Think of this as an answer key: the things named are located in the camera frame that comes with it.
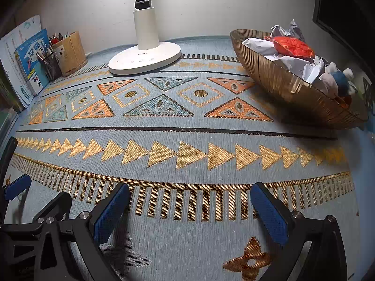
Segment blue white plush toy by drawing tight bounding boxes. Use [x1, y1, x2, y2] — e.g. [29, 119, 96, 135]
[319, 62, 358, 98]

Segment crumpled paper ball centre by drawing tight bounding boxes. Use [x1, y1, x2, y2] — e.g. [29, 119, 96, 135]
[242, 37, 283, 61]

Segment black wall television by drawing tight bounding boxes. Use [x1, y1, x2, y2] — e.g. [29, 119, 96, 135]
[313, 0, 374, 78]

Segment white paper ball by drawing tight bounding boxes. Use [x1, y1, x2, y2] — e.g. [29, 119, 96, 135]
[273, 54, 325, 84]

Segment white desk lamp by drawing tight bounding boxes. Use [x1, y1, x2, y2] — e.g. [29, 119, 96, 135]
[108, 0, 181, 75]

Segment amber ribbed glass bowl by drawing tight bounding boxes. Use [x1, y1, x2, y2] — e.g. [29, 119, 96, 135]
[230, 29, 368, 129]

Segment white paper booklet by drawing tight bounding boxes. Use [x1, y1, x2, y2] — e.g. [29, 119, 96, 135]
[1, 15, 41, 108]

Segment brown cardboard pen holder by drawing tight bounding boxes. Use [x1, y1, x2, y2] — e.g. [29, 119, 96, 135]
[52, 31, 87, 77]

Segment red crumpled cloth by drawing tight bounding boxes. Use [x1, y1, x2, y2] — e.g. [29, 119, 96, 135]
[264, 36, 315, 59]

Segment black mesh pen holder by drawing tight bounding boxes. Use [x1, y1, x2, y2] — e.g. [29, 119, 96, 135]
[37, 53, 62, 82]

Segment patterned blue woven mat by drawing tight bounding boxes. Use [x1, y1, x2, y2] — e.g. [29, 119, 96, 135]
[5, 37, 360, 280]

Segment blue cover book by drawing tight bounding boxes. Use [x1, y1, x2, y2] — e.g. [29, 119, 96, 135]
[15, 29, 52, 96]

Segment crumpled paper ball at back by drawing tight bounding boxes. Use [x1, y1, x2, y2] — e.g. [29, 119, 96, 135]
[270, 19, 306, 43]

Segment upright green books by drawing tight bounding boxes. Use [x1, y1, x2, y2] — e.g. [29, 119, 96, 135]
[0, 65, 24, 114]

